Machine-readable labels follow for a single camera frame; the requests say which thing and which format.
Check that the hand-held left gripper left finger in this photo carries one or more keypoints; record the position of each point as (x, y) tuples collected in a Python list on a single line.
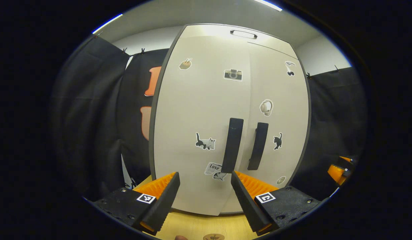
[(162, 206)]

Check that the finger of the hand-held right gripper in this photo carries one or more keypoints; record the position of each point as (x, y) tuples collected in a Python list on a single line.
[(345, 159), (335, 173)]

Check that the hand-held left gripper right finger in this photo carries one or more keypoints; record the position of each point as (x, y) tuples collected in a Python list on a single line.
[(249, 206)]

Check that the white door with black cat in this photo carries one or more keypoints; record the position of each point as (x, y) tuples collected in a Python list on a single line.
[(285, 110)]

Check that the white door with camera sticker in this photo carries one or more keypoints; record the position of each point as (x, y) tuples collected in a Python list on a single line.
[(192, 110)]

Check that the round wooden coaster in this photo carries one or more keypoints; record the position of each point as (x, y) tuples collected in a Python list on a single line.
[(214, 237)]

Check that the white cabinet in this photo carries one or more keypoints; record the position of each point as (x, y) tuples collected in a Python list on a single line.
[(192, 116)]

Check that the black backdrop cloth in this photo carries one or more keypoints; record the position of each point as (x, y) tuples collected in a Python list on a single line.
[(89, 116)]

